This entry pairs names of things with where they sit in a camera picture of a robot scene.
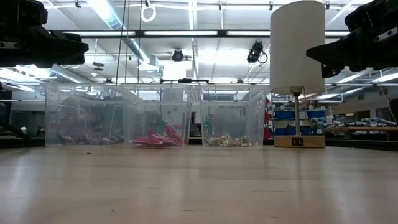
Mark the blue storage bin shelf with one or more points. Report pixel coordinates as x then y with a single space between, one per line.
284 115

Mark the brown Snickers mini bar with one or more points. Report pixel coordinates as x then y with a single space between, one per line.
110 140
66 139
88 140

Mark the silver ceiling duct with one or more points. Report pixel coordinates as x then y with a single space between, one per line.
109 15

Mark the wooden workbench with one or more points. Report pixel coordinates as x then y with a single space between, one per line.
357 128

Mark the black hanging camera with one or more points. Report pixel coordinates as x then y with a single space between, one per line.
178 56
255 51

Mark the red candy packet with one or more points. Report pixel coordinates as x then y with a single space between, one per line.
146 142
172 142
151 133
172 131

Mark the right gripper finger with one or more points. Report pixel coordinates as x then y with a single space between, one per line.
329 71
357 49

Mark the black metal stand frame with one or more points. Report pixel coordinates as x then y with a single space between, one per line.
185 81

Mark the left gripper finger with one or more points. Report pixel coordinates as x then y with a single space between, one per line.
68 46
71 61

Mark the white shade wooden base lamp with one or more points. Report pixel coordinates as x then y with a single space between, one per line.
297 46

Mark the white column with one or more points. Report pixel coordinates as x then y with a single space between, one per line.
173 105

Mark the black overhead light bar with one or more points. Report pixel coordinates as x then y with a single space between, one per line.
186 33

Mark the clear plastic bin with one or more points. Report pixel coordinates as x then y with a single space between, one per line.
161 109
84 118
233 112

